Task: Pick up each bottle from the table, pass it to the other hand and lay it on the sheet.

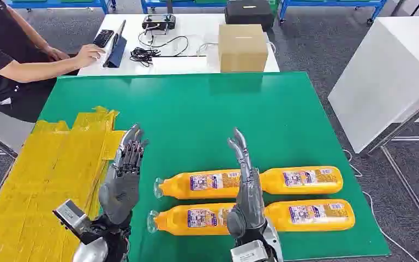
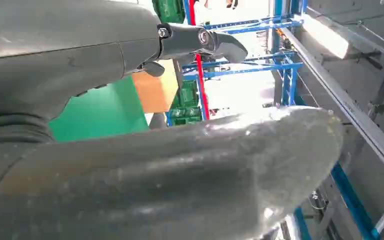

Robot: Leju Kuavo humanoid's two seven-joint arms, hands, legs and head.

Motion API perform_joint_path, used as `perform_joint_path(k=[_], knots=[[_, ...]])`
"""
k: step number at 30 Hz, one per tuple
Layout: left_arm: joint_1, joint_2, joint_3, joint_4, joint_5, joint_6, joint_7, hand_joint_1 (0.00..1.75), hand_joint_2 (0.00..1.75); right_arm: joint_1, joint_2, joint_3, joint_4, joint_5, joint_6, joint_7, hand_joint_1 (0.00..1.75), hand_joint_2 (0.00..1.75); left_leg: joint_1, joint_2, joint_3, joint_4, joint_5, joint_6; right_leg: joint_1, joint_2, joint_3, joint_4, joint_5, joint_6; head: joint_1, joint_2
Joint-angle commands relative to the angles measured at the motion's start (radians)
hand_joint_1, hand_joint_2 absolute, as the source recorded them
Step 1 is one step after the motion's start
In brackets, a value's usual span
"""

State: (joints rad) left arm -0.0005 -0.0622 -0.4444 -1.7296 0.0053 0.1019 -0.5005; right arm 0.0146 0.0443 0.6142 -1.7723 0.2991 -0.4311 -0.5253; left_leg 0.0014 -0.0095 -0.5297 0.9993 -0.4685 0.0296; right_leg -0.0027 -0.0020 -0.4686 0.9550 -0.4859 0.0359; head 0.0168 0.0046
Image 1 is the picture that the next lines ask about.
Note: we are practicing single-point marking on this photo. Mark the metal table frame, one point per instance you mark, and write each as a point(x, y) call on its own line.
point(404, 124)

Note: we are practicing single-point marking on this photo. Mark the blue metal cart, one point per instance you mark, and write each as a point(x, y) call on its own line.
point(57, 3)
point(180, 3)
point(332, 3)

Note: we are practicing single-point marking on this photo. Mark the green table mat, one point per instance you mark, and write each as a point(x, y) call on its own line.
point(202, 115)

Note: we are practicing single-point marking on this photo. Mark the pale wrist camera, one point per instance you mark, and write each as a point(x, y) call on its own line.
point(68, 215)
point(249, 254)

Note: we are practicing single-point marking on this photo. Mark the black carrying case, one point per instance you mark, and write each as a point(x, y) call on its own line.
point(249, 14)

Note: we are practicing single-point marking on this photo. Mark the person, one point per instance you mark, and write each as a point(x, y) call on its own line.
point(0, 47)

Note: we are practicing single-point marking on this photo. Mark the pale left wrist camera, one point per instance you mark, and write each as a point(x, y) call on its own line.
point(68, 215)

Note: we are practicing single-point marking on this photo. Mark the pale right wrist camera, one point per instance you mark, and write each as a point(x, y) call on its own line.
point(249, 254)

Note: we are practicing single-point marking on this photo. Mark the tablet with blue cover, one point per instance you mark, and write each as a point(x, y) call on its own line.
point(117, 52)

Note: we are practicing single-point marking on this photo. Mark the brown cardboard box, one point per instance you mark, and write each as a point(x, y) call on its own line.
point(242, 49)

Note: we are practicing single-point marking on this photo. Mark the white desk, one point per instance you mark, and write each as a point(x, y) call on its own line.
point(195, 29)

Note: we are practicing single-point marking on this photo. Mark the black remote controller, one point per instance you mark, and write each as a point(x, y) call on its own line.
point(159, 22)

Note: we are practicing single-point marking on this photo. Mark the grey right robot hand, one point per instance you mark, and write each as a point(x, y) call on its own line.
point(249, 206)

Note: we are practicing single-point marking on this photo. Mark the pale grey seat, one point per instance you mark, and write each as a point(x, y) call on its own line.
point(3, 126)

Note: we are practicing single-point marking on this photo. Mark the person's left hand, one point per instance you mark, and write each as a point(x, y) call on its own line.
point(57, 54)

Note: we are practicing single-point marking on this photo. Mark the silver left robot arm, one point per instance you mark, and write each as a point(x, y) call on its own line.
point(92, 253)

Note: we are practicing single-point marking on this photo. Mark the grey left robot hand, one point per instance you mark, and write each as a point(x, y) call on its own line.
point(121, 195)

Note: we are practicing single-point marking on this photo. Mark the black smartphone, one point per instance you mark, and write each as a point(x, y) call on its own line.
point(103, 38)

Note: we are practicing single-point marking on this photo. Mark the large white table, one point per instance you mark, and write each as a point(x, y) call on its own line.
point(386, 79)

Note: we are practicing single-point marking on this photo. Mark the yellow sheet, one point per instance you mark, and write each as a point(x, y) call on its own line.
point(43, 173)

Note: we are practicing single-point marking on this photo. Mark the orange drink bottle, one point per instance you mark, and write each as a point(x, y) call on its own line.
point(180, 185)
point(280, 216)
point(272, 180)
point(173, 219)

